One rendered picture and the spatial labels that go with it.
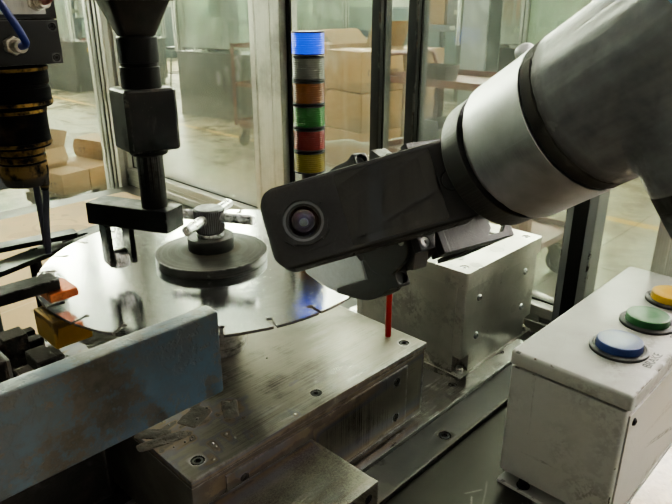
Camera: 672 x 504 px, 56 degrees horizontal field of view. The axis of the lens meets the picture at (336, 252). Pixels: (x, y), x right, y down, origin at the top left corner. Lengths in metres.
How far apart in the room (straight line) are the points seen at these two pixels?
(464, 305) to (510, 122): 0.49
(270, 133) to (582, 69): 1.01
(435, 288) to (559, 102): 0.53
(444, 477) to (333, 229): 0.40
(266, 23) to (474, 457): 0.84
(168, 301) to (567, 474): 0.39
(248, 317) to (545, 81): 0.33
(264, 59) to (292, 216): 0.91
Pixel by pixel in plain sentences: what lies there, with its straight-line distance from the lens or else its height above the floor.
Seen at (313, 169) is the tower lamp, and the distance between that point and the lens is 0.89.
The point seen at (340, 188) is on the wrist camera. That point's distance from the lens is 0.33.
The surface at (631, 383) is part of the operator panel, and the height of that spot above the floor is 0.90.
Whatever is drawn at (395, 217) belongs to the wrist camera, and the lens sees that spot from 0.33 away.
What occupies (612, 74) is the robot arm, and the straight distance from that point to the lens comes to 0.26.
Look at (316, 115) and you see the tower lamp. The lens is 0.88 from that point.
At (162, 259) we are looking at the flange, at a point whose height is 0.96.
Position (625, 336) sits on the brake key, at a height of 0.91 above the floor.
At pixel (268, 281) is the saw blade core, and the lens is 0.59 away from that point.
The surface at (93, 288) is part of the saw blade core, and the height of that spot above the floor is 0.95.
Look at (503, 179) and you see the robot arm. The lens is 0.30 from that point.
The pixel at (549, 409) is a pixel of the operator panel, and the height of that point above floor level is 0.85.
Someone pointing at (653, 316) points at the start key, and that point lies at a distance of 0.69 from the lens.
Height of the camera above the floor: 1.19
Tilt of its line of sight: 21 degrees down
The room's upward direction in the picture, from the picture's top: straight up
